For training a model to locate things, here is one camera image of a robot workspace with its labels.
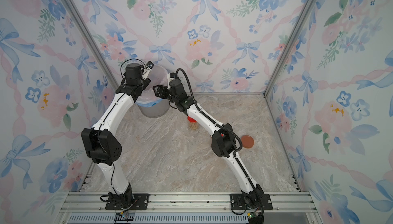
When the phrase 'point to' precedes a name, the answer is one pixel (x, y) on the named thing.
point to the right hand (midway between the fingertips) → (157, 88)
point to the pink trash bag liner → (158, 75)
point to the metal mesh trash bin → (156, 110)
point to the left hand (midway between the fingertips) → (136, 71)
